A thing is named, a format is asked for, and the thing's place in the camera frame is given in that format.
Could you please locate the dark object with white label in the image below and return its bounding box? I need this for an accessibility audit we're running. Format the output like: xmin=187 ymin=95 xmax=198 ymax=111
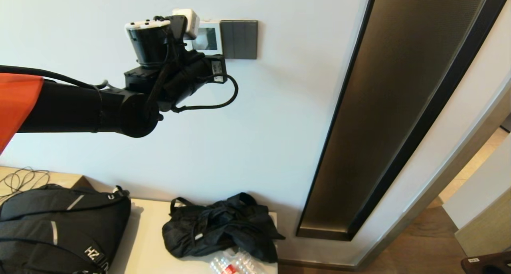
xmin=461 ymin=251 xmax=511 ymax=274

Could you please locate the light wooden desk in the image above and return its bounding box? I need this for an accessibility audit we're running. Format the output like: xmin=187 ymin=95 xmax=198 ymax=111
xmin=0 ymin=166 xmax=94 ymax=191

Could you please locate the grey triple wall switch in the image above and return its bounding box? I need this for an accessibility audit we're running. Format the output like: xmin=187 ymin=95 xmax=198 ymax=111
xmin=220 ymin=20 xmax=258 ymax=60

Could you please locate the crumpled black fabric bag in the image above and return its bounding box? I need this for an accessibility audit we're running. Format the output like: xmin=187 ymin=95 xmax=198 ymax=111
xmin=162 ymin=193 xmax=286 ymax=264

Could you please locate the clear bottle pack red label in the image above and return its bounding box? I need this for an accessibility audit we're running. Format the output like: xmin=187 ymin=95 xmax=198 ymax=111
xmin=210 ymin=248 xmax=268 ymax=274

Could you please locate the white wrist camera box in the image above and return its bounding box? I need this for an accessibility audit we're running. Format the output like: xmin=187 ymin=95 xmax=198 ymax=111
xmin=172 ymin=9 xmax=200 ymax=40

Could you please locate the black looped gripper cable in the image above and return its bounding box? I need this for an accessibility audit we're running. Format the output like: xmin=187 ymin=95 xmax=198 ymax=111
xmin=172 ymin=74 xmax=239 ymax=113

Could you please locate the white wall thermostat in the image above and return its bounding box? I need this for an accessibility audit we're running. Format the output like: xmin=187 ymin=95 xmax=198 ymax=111
xmin=191 ymin=20 xmax=222 ymax=53

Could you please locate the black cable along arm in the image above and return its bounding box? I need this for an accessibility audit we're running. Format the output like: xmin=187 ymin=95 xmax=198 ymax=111
xmin=0 ymin=65 xmax=109 ymax=89

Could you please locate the thin black tangled cable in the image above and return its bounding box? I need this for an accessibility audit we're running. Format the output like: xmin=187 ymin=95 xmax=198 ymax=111
xmin=0 ymin=167 xmax=50 ymax=205

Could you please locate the beige wooden door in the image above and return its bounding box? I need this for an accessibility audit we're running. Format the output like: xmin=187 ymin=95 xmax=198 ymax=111
xmin=442 ymin=134 xmax=511 ymax=258

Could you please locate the white low cabinet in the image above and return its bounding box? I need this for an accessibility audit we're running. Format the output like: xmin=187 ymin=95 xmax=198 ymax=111
xmin=108 ymin=199 xmax=279 ymax=274

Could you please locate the black backpack with white print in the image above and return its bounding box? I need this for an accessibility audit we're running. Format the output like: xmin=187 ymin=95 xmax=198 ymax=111
xmin=0 ymin=183 xmax=131 ymax=274

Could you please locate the grey-brown door frame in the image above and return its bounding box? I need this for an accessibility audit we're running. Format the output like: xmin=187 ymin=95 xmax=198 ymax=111
xmin=355 ymin=73 xmax=511 ymax=268

